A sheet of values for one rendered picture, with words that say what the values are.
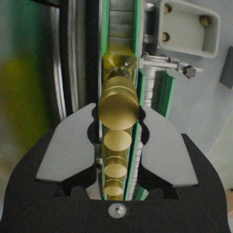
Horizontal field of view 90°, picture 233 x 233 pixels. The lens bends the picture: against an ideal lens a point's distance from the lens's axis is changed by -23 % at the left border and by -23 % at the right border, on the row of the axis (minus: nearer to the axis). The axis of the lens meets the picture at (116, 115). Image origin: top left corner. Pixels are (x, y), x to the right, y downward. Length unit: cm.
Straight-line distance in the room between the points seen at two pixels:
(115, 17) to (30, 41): 26
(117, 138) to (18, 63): 16
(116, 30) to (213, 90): 49
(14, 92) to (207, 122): 76
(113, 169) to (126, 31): 34
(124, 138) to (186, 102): 52
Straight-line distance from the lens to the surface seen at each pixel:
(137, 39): 34
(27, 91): 22
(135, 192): 84
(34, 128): 24
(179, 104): 66
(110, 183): 26
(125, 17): 42
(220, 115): 81
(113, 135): 17
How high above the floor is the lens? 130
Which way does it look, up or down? 60 degrees down
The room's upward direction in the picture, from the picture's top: 177 degrees counter-clockwise
